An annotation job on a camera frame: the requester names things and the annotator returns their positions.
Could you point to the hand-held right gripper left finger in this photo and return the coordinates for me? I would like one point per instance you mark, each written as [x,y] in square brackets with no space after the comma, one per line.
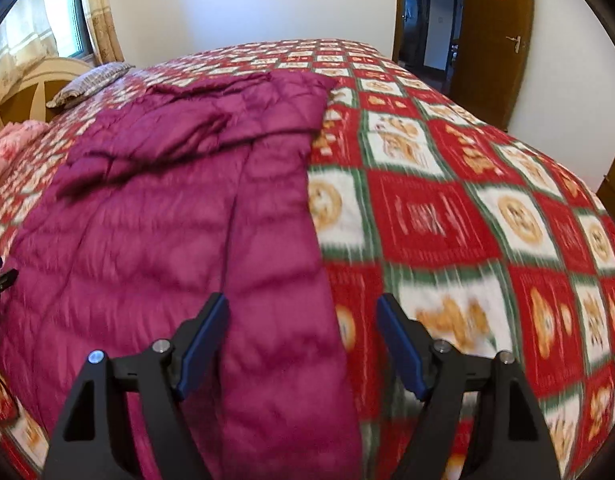
[202,350]

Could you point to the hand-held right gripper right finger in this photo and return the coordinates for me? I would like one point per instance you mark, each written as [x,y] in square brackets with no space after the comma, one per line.
[402,345]

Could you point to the magenta puffer jacket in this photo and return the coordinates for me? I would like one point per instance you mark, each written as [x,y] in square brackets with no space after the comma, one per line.
[152,260]

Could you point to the pink floral folded blanket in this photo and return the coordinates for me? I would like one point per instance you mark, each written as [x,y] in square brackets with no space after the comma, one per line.
[10,152]

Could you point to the red checkered printed quilt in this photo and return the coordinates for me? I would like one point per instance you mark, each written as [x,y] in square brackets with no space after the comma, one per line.
[462,210]

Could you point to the cream wooden headboard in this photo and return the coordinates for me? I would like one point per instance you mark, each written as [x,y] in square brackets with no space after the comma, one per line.
[32,85]

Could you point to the striped pillow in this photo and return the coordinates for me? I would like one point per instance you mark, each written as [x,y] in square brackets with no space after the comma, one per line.
[90,82]

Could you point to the wide beige floral curtain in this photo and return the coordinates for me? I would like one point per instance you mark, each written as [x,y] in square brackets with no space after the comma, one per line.
[17,35]

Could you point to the window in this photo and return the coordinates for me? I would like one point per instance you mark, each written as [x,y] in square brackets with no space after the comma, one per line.
[62,10]

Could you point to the narrow beige floral curtain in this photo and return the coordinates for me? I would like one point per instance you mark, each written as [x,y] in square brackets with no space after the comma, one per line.
[103,10]

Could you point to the brown wooden door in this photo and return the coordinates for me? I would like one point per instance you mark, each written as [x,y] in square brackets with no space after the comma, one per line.
[492,70]

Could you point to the brown wooden door frame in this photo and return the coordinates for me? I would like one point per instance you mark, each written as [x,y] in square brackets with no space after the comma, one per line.
[398,10]

